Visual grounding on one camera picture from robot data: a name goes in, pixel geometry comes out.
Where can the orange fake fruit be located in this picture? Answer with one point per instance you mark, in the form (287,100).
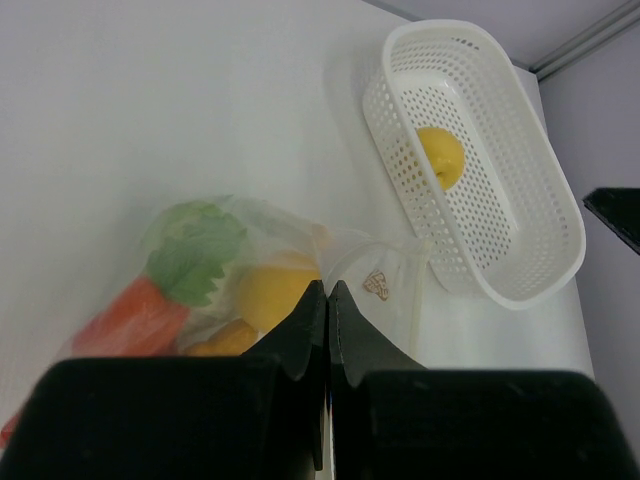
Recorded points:
(231,340)

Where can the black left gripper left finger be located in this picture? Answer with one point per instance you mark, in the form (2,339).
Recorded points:
(259,415)

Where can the fake carrot with green leaves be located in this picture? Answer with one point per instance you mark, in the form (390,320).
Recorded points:
(195,252)

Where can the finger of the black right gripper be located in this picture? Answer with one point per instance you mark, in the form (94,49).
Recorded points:
(618,208)

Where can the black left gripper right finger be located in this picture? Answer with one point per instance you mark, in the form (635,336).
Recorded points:
(395,419)

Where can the yellow fake lemon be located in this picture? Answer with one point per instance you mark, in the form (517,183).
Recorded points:
(266,295)

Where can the clear zip top bag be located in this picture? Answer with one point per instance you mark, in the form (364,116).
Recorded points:
(51,292)

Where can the white perforated plastic basket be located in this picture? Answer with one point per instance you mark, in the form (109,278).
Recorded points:
(510,228)

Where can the yellow fake pear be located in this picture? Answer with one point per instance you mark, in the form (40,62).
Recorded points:
(445,154)

